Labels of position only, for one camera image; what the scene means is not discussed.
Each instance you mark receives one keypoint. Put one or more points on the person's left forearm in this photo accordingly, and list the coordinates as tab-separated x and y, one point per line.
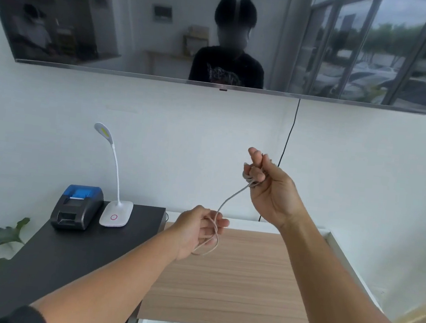
109	285

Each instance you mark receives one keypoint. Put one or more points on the wooden desk with white rim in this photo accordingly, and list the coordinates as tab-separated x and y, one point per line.
246	277

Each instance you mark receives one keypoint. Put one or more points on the white gooseneck desk lamp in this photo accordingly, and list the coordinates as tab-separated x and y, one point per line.
116	215

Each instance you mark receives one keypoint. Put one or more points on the person's right hand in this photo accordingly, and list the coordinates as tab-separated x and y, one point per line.
275	196

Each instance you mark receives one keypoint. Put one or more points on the wall-mounted television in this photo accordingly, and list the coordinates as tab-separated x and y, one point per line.
118	16

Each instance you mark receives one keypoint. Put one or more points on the black cabinet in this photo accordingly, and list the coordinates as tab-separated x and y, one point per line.
66	258

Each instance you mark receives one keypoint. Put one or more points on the person's left hand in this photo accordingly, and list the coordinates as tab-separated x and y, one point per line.
194	233

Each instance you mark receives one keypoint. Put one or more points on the person's right forearm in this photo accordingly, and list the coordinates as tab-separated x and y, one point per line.
335	294

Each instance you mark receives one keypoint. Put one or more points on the person's black shirt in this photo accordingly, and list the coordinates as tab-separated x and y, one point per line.
22	318

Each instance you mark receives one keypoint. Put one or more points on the black and blue receipt printer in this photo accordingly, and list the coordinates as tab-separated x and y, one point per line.
76	211

